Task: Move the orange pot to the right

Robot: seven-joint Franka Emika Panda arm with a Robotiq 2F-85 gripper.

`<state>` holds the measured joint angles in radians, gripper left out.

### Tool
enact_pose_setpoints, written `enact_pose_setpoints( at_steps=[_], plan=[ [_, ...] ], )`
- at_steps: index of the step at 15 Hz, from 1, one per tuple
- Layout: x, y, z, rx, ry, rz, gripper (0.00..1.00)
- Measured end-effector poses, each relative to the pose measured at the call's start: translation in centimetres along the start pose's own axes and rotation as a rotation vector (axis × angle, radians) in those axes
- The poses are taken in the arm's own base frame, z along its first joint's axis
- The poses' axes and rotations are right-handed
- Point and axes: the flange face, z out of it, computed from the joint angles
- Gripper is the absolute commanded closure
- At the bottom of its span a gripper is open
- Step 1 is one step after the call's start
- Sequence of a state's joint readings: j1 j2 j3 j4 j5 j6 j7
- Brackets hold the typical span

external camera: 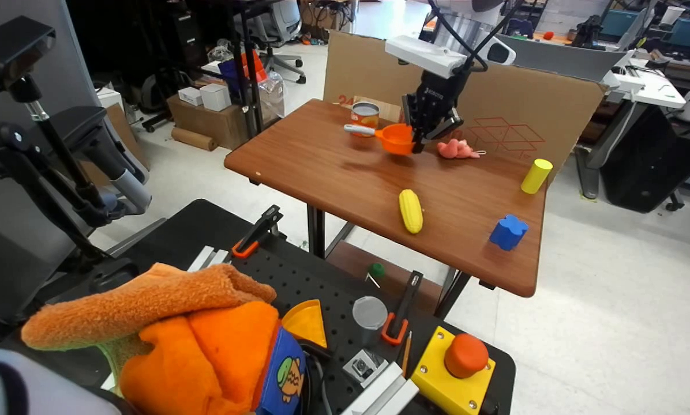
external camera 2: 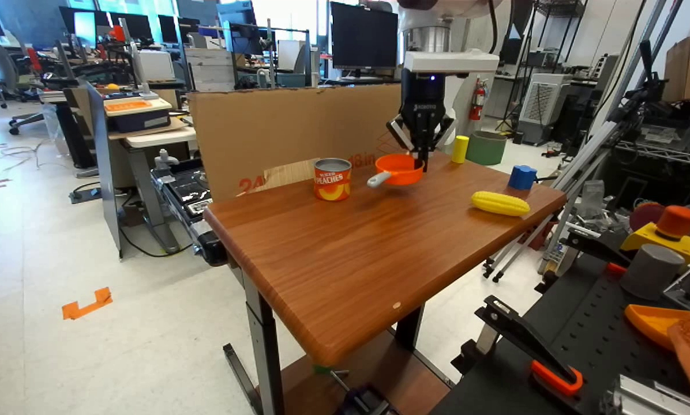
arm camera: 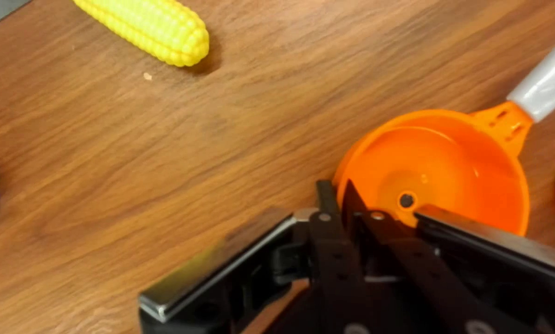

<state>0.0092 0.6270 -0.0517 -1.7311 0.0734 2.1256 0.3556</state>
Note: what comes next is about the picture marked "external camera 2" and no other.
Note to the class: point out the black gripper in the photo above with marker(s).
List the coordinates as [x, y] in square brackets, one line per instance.
[424, 96]

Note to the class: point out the yellow cylinder block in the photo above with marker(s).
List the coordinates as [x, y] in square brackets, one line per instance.
[460, 150]

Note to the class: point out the red fire extinguisher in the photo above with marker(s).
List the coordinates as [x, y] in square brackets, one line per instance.
[479, 101]

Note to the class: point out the green bin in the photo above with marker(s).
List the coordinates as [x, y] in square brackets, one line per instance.
[489, 149]

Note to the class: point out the orange labelled tin can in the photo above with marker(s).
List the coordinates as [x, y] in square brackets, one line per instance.
[333, 184]

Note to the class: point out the yellow toy corn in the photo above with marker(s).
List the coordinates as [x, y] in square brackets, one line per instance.
[500, 203]

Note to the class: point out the blue cube block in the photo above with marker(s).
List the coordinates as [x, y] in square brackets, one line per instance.
[523, 179]

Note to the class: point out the black computer monitor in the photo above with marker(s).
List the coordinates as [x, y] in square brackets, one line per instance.
[363, 39]

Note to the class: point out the brown cardboard panel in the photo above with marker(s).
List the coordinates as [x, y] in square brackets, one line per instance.
[282, 130]

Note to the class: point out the grey metal tripod legs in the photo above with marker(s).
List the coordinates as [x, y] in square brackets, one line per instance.
[575, 176]

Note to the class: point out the white storage box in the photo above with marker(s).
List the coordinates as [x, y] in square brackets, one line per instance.
[210, 70]

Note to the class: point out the dark red ball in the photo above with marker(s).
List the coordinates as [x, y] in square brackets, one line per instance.
[645, 215]

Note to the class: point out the grey cylinder block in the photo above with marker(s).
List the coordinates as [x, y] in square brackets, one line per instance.
[651, 271]

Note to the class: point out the orange cylinder block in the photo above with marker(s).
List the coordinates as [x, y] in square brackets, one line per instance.
[678, 220]

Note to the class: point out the grey office desk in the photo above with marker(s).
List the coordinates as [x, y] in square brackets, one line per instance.
[148, 153]

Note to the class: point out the black box orange lid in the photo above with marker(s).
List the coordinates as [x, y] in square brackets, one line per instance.
[138, 113]

